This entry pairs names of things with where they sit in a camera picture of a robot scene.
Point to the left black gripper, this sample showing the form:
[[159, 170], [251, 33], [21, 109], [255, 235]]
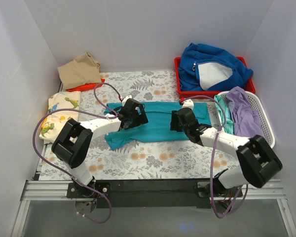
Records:
[[140, 114]]

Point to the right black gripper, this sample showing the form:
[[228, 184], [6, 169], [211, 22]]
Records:
[[175, 121]]

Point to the teal t-shirt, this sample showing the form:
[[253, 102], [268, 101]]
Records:
[[156, 130]]

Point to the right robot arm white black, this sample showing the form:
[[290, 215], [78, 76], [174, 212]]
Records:
[[258, 162]]

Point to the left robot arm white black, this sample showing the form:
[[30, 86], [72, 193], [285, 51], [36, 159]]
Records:
[[72, 144]]

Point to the mint green t-shirt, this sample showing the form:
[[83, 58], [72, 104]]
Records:
[[225, 114]]

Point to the orange folded t-shirt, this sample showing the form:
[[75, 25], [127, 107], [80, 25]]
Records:
[[85, 87]]

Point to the blue fleece jacket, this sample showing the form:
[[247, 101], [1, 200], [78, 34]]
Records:
[[207, 68]]

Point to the purple t-shirt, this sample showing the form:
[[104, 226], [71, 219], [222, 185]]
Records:
[[247, 122]]

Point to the beige folded t-shirt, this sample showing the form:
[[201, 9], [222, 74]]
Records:
[[84, 69]]

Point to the red plastic tray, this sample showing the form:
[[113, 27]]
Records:
[[185, 94]]

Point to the white plastic laundry basket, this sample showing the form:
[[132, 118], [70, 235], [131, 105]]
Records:
[[256, 106]]

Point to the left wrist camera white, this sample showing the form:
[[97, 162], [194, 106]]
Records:
[[126, 98]]

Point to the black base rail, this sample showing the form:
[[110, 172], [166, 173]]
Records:
[[155, 192]]

